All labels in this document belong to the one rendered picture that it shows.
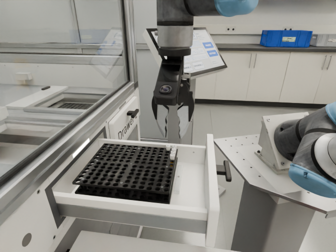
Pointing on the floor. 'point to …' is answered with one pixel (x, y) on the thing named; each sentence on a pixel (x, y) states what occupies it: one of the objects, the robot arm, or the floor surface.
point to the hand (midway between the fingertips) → (172, 134)
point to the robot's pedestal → (269, 213)
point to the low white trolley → (130, 244)
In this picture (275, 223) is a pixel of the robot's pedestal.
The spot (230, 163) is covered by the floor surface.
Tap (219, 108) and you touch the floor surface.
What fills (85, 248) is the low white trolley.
